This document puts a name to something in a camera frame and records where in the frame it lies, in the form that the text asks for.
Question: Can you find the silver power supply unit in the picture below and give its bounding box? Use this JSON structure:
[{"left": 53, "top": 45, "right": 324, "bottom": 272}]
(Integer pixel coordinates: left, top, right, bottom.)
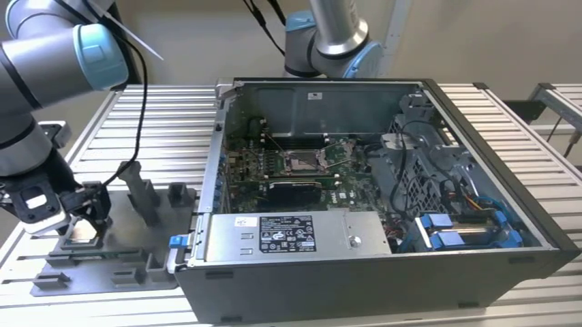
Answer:
[{"left": 201, "top": 211, "right": 392, "bottom": 263}]

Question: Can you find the CPU socket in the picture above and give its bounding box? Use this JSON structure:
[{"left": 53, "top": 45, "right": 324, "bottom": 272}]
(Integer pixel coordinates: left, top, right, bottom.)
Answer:
[{"left": 284, "top": 149, "right": 327, "bottom": 174}]

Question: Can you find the grey perforated disk bay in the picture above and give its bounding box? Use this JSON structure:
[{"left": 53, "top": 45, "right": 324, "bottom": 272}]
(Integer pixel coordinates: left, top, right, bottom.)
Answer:
[{"left": 370, "top": 114, "right": 483, "bottom": 219}]

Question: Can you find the green motherboard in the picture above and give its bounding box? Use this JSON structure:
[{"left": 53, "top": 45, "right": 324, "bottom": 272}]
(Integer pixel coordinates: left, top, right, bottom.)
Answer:
[{"left": 224, "top": 136, "right": 392, "bottom": 214}]

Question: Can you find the slatted metal side table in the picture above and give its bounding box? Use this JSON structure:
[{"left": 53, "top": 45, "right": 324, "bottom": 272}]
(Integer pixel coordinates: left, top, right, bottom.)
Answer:
[{"left": 529, "top": 81, "right": 582, "bottom": 168}]

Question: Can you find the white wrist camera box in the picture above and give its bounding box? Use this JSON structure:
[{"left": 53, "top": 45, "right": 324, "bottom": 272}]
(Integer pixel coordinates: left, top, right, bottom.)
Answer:
[{"left": 11, "top": 185, "right": 73, "bottom": 236}]

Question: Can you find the black open PC case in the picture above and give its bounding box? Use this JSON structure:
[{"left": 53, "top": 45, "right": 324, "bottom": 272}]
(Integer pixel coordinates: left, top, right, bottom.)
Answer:
[{"left": 173, "top": 77, "right": 582, "bottom": 324}]

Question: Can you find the thin wire locking lever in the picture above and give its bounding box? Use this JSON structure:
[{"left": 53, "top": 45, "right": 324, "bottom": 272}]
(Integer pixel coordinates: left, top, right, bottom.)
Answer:
[{"left": 266, "top": 131, "right": 288, "bottom": 154}]

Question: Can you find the black wire in case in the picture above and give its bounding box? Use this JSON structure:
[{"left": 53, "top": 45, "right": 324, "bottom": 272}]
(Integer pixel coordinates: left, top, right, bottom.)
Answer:
[{"left": 390, "top": 121, "right": 460, "bottom": 219}]

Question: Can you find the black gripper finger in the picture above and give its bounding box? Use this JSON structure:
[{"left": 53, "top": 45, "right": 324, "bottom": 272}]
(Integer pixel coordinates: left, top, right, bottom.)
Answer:
[
  {"left": 79, "top": 182, "right": 112, "bottom": 238},
  {"left": 56, "top": 190, "right": 87, "bottom": 246}
]

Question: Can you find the small grey wrist bracket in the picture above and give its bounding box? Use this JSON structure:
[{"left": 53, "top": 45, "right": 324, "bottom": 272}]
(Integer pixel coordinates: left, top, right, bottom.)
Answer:
[{"left": 39, "top": 121, "right": 72, "bottom": 148}]

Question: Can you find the black graphics card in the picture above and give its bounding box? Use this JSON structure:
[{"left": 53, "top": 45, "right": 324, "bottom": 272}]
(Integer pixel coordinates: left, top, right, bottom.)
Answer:
[{"left": 266, "top": 180, "right": 324, "bottom": 208}]

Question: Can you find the black camera cable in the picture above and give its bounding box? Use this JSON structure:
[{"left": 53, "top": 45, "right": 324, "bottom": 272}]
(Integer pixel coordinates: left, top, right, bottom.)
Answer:
[{"left": 101, "top": 20, "right": 149, "bottom": 187}]

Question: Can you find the metal socket cover frame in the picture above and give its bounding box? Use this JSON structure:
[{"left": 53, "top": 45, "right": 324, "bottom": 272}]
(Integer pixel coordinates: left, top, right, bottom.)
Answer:
[{"left": 318, "top": 141, "right": 360, "bottom": 168}]

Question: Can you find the grey plastic parts rack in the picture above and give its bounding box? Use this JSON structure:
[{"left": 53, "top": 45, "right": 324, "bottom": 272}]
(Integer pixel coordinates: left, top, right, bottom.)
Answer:
[{"left": 29, "top": 161, "right": 201, "bottom": 297}]

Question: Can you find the RAM slot with stick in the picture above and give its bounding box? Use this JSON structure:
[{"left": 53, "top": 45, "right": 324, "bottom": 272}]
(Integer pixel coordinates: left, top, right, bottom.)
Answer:
[{"left": 266, "top": 173, "right": 340, "bottom": 181}]

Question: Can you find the black cable behind arm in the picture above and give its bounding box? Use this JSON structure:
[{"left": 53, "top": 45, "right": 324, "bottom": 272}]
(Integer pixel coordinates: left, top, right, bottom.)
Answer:
[{"left": 242, "top": 0, "right": 288, "bottom": 58}]

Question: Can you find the silver case corner latch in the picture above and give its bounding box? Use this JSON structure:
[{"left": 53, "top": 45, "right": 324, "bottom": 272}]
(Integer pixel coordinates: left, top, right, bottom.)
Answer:
[{"left": 213, "top": 77, "right": 240, "bottom": 99}]

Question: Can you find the black block between tables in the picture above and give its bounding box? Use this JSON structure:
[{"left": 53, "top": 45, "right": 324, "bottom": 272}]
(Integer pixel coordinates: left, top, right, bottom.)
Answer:
[{"left": 502, "top": 99, "right": 545, "bottom": 122}]

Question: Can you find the black RAM slot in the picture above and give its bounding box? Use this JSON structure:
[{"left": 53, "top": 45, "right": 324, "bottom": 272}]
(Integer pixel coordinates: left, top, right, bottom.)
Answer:
[
  {"left": 266, "top": 140, "right": 330, "bottom": 150},
  {"left": 266, "top": 134, "right": 330, "bottom": 141}
]

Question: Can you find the CPU silver square plate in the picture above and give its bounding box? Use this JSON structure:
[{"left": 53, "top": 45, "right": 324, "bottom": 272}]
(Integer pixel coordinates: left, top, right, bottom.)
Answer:
[{"left": 67, "top": 219, "right": 100, "bottom": 245}]

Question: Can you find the blue disk carrier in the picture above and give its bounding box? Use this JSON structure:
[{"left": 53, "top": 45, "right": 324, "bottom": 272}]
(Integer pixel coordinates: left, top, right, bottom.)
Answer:
[
  {"left": 420, "top": 213, "right": 454, "bottom": 229},
  {"left": 430, "top": 230, "right": 464, "bottom": 249}
]

